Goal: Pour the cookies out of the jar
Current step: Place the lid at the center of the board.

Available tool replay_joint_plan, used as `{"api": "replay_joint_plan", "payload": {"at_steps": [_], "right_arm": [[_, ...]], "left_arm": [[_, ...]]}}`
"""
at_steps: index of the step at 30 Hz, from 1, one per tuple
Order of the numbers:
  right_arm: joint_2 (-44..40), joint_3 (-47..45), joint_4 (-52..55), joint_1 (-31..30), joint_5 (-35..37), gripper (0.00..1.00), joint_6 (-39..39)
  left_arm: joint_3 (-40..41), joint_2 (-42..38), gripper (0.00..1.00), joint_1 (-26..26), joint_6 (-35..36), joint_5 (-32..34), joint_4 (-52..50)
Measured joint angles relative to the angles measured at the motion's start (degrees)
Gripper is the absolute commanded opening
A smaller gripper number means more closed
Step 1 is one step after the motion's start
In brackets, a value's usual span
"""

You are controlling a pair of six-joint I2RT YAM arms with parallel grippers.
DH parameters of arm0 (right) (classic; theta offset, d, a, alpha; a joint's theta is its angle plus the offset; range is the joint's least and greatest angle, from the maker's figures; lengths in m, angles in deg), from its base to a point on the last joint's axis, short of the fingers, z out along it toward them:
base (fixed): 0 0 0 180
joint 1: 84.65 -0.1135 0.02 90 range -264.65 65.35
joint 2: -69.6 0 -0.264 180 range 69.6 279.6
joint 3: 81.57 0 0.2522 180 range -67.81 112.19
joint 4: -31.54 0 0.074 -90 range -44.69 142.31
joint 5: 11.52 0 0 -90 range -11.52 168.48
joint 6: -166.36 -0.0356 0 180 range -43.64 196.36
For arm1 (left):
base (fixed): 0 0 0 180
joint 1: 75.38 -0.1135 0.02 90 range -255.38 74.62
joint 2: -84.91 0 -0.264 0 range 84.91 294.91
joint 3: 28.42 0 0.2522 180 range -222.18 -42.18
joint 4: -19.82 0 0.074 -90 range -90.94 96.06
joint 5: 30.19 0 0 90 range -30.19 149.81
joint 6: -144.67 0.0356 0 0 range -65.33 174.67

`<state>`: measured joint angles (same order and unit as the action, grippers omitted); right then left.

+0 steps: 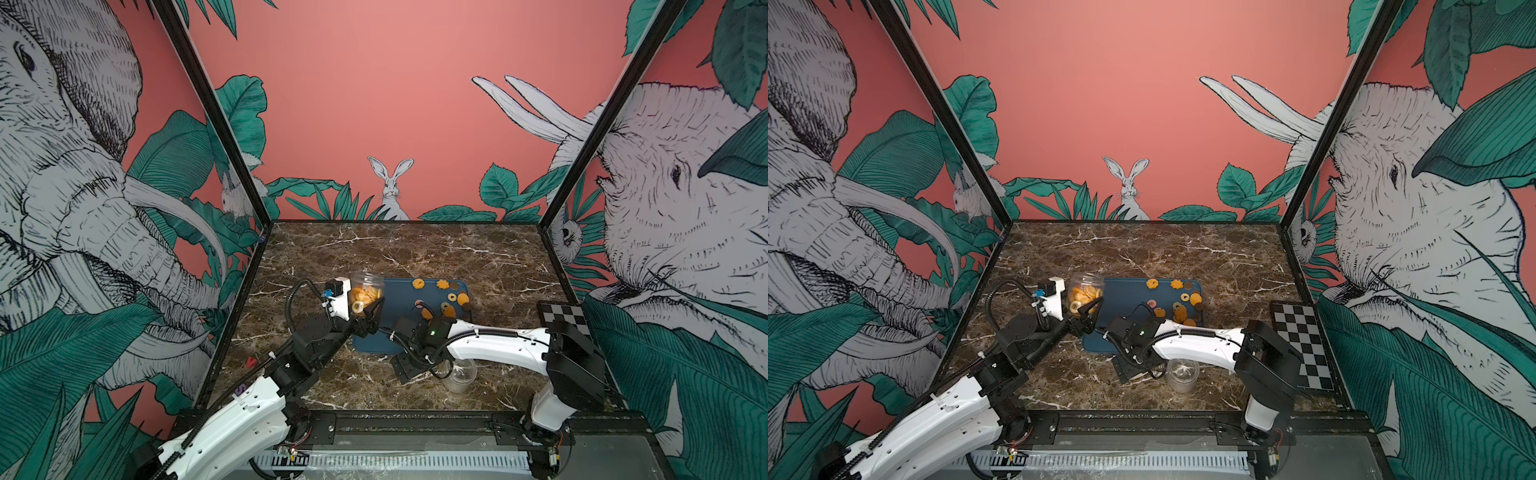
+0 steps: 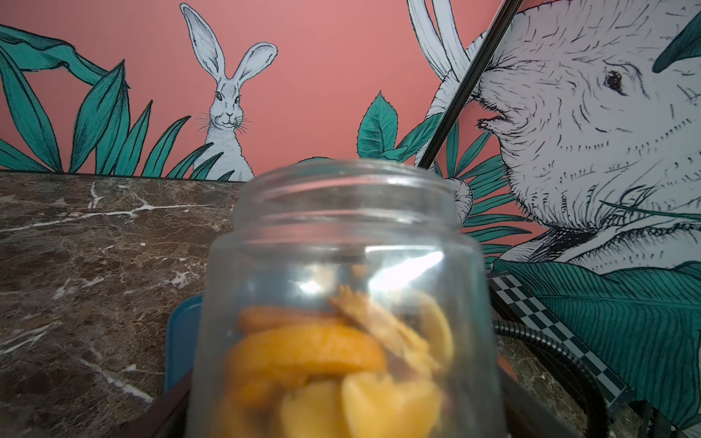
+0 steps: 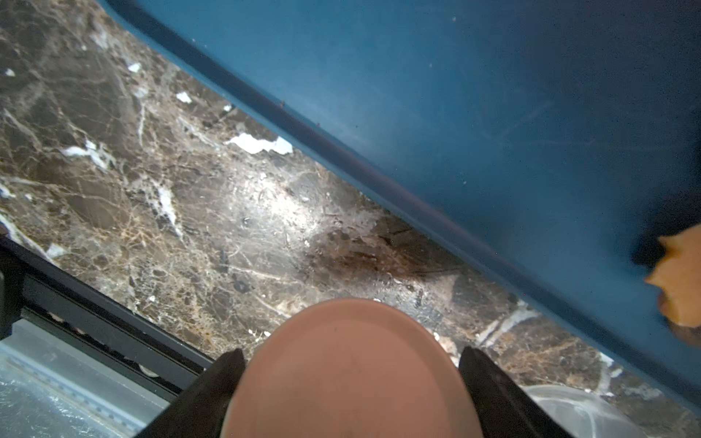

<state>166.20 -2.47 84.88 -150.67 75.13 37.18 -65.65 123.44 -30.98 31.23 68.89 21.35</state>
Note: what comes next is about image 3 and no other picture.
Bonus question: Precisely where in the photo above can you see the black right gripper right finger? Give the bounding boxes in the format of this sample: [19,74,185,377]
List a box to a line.
[458,347,571,438]

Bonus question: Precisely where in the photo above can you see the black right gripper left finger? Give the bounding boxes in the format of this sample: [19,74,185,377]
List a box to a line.
[136,349,246,438]

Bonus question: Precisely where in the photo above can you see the clear jar of cookies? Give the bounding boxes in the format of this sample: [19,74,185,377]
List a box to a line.
[523,385,646,438]

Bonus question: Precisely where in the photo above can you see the beige jar lid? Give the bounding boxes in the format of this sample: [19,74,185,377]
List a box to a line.
[222,299,482,437]

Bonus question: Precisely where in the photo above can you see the orange flower cookie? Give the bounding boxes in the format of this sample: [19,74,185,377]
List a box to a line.
[646,224,700,329]

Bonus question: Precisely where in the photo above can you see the teal rectangular tray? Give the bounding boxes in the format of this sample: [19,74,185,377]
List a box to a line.
[104,1,700,411]

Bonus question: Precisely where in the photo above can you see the black front mounting rail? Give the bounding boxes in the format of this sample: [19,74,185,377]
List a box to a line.
[1,237,214,401]

